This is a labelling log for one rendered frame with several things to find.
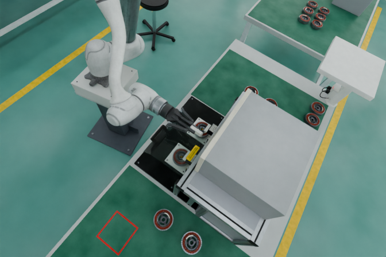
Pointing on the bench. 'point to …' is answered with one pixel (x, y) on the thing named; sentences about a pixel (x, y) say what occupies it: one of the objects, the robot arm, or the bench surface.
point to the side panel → (222, 228)
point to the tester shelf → (223, 199)
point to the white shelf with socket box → (350, 71)
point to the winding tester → (259, 155)
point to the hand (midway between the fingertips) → (196, 131)
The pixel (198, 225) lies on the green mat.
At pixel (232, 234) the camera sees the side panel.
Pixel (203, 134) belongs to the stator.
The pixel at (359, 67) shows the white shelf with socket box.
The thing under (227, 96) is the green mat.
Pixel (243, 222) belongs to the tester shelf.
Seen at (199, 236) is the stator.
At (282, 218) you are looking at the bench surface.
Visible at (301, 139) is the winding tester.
